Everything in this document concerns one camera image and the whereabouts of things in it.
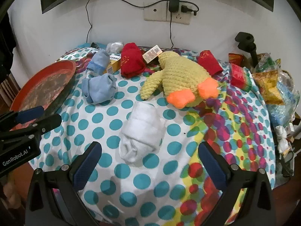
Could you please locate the yellow plush duck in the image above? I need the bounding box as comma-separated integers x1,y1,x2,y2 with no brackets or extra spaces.
140,51,219,109

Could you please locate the black adapter output cable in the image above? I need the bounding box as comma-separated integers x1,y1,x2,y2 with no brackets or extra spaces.
169,12,175,48

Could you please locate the clear bag with green contents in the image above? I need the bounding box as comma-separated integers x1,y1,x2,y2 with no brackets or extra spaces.
253,53,281,74

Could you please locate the white box with printed label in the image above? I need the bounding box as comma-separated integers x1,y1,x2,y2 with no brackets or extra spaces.
142,45,163,64

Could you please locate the white sock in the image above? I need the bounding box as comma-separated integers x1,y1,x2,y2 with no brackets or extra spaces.
119,102,164,163

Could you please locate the thin black television cable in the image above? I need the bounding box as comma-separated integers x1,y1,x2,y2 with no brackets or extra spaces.
85,0,93,43

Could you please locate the clear plastic bag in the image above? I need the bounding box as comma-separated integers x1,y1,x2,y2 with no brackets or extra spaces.
106,42,125,54

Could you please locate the red towel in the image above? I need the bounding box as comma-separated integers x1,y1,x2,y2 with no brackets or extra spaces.
120,43,147,78
196,50,223,76

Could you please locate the beige wall plate round hole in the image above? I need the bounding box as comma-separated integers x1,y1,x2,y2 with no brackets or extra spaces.
144,2,169,21

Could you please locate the black clamp stand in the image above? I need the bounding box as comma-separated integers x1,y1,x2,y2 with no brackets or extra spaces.
235,32,259,67

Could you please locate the beige wall power socket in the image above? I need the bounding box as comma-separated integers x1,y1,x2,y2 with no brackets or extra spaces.
167,1,190,25

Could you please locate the small white cloth bundle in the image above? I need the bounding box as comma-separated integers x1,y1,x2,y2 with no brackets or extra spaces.
275,126,291,156

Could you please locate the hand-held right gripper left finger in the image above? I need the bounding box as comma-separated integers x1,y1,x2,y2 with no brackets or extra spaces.
25,141,103,226

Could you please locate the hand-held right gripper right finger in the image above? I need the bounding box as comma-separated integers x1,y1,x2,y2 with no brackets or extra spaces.
198,142,274,226

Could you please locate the yellow snack packet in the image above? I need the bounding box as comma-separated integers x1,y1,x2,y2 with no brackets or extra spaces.
253,72,286,105

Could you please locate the polka dot cloth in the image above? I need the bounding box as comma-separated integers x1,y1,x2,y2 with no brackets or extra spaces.
39,43,283,226

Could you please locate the black power plug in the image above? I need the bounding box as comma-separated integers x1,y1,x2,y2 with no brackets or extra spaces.
181,5,199,17

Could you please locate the red snack packet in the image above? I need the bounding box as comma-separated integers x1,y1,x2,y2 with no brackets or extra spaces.
228,53,245,66

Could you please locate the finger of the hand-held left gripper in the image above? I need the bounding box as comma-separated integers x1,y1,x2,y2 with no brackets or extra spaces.
0,114,62,145
0,106,45,132

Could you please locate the blue plastic bag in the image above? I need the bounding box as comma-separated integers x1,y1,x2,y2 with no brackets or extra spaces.
268,92,294,126

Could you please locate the black power adapter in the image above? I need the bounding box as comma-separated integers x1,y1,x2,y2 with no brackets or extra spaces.
168,0,181,12

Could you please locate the light blue sock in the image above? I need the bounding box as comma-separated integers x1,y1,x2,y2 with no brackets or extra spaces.
87,49,111,74
81,73,117,104

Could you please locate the red cardboard box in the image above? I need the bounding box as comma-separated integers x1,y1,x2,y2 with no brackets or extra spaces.
230,63,253,92

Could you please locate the yellow cardboard box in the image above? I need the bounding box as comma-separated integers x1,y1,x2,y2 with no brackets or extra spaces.
106,54,123,74

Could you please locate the round red tray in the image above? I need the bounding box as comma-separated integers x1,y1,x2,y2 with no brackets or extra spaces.
9,60,77,132

